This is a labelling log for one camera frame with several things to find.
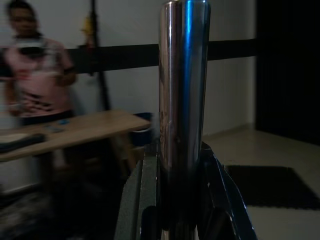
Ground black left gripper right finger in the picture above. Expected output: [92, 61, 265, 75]
[196, 140, 259, 240]

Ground light wooden table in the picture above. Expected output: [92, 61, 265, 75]
[0, 109, 151, 162]

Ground black interlocking foam mat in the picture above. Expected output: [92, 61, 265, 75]
[224, 164, 320, 211]

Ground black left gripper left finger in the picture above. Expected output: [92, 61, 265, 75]
[113, 144, 164, 240]

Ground black flat object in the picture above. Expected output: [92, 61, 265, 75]
[0, 133, 46, 154]

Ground person in pink shirt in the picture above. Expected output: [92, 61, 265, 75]
[0, 0, 78, 121]

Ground blue bin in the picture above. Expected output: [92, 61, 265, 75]
[129, 112, 154, 147]

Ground black stand with yellow part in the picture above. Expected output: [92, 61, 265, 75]
[78, 0, 113, 112]

